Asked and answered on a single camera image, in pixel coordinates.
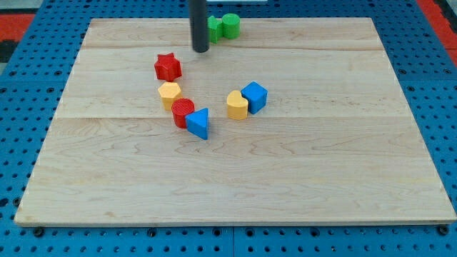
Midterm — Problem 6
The yellow heart block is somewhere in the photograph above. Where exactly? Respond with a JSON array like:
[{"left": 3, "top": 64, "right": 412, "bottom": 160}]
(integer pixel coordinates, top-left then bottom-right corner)
[{"left": 226, "top": 90, "right": 248, "bottom": 120}]

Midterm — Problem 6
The green cylinder block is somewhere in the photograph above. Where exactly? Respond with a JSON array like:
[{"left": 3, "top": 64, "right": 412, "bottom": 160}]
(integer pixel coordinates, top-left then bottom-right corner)
[{"left": 221, "top": 13, "right": 241, "bottom": 39}]

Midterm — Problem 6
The red cylinder block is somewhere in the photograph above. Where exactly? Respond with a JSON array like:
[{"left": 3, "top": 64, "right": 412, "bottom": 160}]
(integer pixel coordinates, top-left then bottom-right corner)
[{"left": 171, "top": 98, "right": 195, "bottom": 129}]

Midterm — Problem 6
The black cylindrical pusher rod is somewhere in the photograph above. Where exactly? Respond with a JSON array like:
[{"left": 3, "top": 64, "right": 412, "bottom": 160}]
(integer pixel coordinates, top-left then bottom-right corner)
[{"left": 189, "top": 0, "right": 209, "bottom": 53}]

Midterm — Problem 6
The blue cube block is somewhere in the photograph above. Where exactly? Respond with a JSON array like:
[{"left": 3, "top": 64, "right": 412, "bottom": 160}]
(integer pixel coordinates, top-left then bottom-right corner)
[{"left": 241, "top": 81, "right": 268, "bottom": 114}]

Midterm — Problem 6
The light wooden board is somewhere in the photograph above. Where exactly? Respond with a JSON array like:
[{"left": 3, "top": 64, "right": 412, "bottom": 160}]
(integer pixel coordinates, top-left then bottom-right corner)
[{"left": 14, "top": 18, "right": 456, "bottom": 227}]

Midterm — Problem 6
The yellow hexagon block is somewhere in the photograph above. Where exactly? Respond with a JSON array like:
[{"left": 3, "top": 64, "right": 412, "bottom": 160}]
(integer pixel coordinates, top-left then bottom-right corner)
[{"left": 158, "top": 82, "right": 182, "bottom": 111}]

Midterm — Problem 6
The red star block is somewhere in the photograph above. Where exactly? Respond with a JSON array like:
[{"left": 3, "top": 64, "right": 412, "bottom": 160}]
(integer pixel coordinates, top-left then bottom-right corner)
[{"left": 154, "top": 53, "right": 182, "bottom": 82}]

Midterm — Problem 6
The green star block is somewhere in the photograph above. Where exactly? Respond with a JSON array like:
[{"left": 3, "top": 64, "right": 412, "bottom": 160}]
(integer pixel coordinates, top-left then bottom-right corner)
[{"left": 207, "top": 16, "right": 224, "bottom": 44}]

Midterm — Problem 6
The blue triangle block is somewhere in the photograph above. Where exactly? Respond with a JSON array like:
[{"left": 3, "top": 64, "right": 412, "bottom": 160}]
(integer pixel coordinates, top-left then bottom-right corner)
[{"left": 185, "top": 108, "right": 209, "bottom": 140}]

